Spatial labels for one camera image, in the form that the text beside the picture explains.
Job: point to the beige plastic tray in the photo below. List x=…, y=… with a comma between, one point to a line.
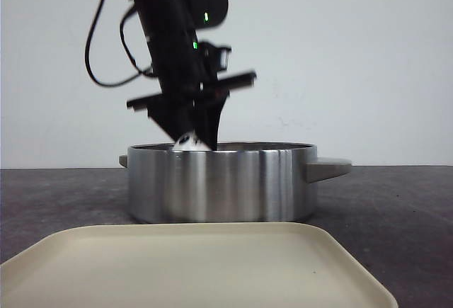
x=190, y=265

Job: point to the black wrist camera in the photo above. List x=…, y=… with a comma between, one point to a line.
x=214, y=58

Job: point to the stainless steel steamer pot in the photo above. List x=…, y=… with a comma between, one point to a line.
x=238, y=182

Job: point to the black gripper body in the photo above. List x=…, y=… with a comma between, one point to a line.
x=188, y=81

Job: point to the panda bun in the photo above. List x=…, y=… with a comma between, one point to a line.
x=190, y=142

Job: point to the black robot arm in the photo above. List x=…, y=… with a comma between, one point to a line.
x=170, y=26

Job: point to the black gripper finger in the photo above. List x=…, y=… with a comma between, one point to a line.
x=175, y=119
x=207, y=113

